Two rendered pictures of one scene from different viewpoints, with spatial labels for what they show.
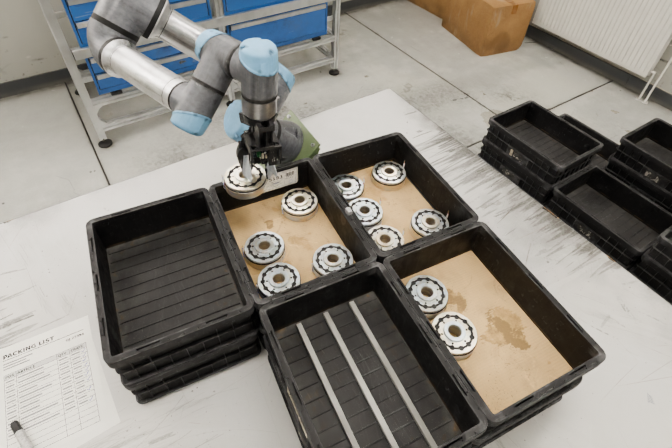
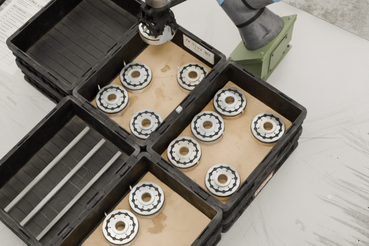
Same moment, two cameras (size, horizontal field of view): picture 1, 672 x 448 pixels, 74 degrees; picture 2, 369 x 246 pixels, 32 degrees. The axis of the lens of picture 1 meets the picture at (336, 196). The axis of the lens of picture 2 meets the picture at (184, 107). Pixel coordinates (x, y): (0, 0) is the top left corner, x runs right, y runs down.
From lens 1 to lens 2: 1.32 m
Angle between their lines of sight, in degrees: 43
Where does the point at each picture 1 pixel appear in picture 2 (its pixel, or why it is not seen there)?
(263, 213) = (173, 59)
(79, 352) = not seen: hidden behind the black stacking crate
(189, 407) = (33, 104)
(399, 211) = (231, 154)
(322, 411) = (38, 167)
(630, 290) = not seen: outside the picture
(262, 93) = not seen: outside the picture
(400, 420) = (49, 214)
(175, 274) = (94, 38)
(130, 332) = (44, 42)
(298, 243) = (157, 96)
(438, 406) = not seen: hidden behind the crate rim
